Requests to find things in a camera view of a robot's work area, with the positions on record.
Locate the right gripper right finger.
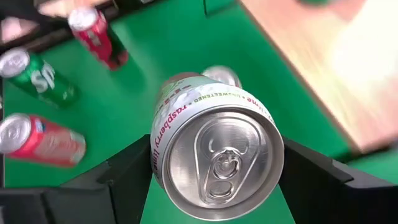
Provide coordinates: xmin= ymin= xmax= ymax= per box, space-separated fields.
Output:
xmin=279 ymin=138 xmax=398 ymax=224

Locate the black table frame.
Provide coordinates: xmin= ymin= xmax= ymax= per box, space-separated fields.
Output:
xmin=0 ymin=0 xmax=162 ymax=55

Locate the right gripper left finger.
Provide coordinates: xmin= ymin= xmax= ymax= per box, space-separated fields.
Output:
xmin=0 ymin=134 xmax=153 ymax=224

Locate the green Sprite can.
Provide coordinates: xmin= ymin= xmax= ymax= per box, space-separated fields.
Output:
xmin=0 ymin=47 xmax=80 ymax=110

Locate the red-orange Fanta can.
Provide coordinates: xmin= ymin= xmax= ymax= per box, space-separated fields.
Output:
xmin=0 ymin=112 xmax=87 ymax=168

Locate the red Coca-Cola can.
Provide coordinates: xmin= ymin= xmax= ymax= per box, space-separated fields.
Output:
xmin=201 ymin=65 xmax=243 ymax=90
xmin=67 ymin=6 xmax=130 ymax=72

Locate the green table mat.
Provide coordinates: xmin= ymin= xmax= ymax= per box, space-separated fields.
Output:
xmin=0 ymin=0 xmax=398 ymax=224

